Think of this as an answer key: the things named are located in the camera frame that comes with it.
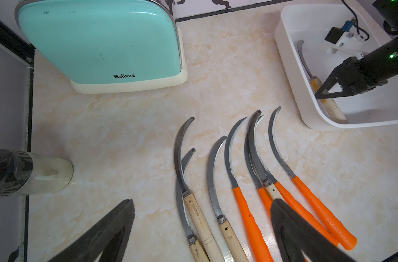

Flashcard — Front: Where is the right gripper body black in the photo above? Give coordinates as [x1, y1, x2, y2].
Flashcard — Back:
[336, 57, 388, 96]

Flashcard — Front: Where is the mint green toaster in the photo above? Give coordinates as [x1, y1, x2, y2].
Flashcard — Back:
[15, 0, 188, 94]

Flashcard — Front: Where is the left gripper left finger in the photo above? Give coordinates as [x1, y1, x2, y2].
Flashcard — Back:
[51, 199, 135, 262]

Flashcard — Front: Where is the small jar with black lid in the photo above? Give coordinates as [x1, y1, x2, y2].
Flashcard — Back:
[0, 149, 74, 197]

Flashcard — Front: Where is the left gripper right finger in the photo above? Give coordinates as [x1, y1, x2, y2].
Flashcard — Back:
[271, 199, 353, 262]

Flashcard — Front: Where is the orange handle sickle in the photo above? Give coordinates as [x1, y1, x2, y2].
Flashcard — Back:
[268, 106, 357, 250]
[224, 117, 274, 262]
[244, 120, 273, 216]
[251, 112, 340, 247]

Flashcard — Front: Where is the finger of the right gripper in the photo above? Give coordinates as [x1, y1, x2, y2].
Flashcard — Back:
[315, 68, 348, 99]

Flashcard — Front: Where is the white storage box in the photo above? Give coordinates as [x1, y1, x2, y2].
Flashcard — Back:
[275, 3, 398, 131]

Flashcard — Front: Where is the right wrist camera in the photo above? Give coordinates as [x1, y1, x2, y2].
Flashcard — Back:
[319, 27, 368, 60]

